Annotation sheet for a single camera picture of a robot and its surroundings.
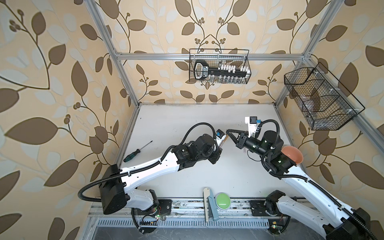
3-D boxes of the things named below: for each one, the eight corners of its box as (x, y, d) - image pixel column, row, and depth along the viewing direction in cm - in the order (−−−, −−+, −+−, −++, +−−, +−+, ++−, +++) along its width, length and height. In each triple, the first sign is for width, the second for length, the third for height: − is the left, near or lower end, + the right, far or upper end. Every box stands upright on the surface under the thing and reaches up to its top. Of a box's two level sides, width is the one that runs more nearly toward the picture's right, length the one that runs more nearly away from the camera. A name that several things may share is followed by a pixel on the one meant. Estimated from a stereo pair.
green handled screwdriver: (124, 161, 93) (122, 159, 91) (152, 141, 102) (151, 139, 100) (125, 162, 92) (123, 161, 90) (153, 142, 101) (152, 140, 99)
